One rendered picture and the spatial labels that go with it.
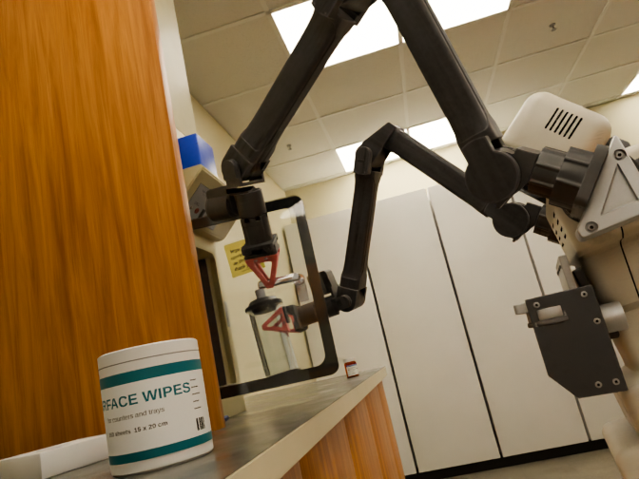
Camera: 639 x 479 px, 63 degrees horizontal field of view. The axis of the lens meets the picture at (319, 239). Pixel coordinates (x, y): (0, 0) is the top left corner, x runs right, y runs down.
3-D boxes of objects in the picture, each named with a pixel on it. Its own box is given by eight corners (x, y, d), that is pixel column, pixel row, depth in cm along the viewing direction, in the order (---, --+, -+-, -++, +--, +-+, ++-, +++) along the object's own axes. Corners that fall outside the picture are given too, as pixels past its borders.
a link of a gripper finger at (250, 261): (253, 295, 105) (242, 250, 103) (257, 284, 112) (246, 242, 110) (285, 288, 105) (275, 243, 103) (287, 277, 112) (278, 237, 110)
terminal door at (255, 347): (200, 404, 109) (171, 225, 118) (340, 373, 108) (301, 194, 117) (199, 404, 108) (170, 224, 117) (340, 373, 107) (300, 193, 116)
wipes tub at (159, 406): (87, 485, 62) (74, 359, 65) (145, 460, 74) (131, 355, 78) (188, 465, 60) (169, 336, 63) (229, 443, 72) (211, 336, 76)
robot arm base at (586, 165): (610, 144, 67) (601, 167, 78) (547, 128, 71) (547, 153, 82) (586, 206, 67) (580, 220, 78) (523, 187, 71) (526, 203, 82)
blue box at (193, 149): (163, 179, 122) (157, 143, 124) (182, 190, 131) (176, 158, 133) (202, 166, 120) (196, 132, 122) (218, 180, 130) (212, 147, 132)
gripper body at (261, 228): (242, 258, 102) (233, 222, 100) (249, 247, 112) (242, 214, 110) (275, 252, 101) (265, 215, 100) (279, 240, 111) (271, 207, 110)
